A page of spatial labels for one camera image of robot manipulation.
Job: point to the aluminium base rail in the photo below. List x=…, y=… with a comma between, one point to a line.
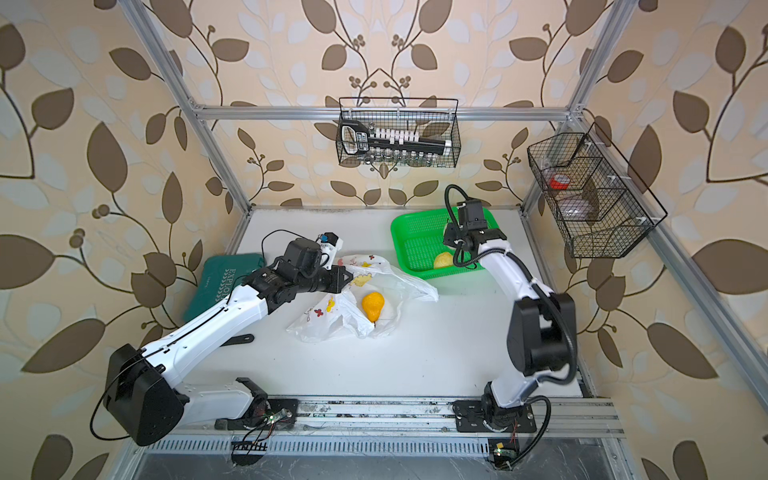
x=441, y=416

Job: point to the black tool on table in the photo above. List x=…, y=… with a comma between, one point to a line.
x=239, y=340

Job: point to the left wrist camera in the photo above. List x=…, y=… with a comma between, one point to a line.
x=330, y=243

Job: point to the back wire basket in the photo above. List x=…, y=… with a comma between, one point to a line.
x=417, y=132

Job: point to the green plastic basket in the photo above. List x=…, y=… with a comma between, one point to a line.
x=418, y=240

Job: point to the black white tool set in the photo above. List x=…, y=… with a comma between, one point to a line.
x=358, y=138

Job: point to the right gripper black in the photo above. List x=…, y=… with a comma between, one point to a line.
x=449, y=237

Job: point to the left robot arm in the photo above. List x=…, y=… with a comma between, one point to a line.
x=146, y=391

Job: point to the wire basket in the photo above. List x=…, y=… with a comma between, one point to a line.
x=609, y=207
x=417, y=132

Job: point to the red tape roll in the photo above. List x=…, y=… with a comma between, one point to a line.
x=559, y=182

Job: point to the green tool case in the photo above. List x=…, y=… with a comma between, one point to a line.
x=218, y=279

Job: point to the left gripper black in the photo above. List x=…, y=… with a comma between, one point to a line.
x=338, y=283

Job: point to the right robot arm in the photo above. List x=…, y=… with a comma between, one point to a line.
x=541, y=337

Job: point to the right wire basket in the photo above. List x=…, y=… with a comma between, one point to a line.
x=609, y=207

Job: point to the printed white plastic bag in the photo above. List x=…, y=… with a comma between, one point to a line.
x=340, y=315

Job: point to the yellow-green pear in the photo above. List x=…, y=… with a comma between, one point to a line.
x=443, y=260

